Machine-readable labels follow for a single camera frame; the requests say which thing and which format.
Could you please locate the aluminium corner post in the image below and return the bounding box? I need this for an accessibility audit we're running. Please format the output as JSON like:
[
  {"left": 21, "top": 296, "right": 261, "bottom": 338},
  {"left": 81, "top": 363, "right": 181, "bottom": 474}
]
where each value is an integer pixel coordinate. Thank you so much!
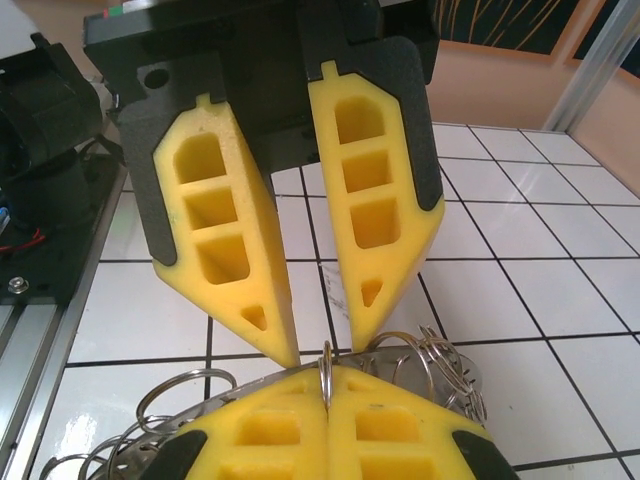
[{"left": 543, "top": 0, "right": 640, "bottom": 135}]

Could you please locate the silver keyring chain with keys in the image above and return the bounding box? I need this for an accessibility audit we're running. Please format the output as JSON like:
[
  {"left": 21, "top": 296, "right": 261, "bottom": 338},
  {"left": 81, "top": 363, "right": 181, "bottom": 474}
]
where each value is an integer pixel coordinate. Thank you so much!
[{"left": 39, "top": 324, "right": 489, "bottom": 480}]

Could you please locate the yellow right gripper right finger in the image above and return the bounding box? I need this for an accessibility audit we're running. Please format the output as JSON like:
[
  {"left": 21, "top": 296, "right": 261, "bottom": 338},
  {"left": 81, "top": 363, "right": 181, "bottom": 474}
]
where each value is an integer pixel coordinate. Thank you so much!
[{"left": 327, "top": 363, "right": 519, "bottom": 480}]

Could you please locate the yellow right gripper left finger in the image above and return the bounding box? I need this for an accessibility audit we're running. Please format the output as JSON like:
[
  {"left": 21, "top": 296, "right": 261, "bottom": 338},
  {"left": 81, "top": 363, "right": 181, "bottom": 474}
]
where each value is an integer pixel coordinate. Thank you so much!
[{"left": 144, "top": 363, "right": 332, "bottom": 480}]

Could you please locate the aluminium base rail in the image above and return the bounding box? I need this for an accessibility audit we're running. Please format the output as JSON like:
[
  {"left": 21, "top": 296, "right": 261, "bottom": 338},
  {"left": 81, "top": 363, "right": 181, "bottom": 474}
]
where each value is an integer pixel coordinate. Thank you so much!
[{"left": 0, "top": 259, "right": 109, "bottom": 480}]

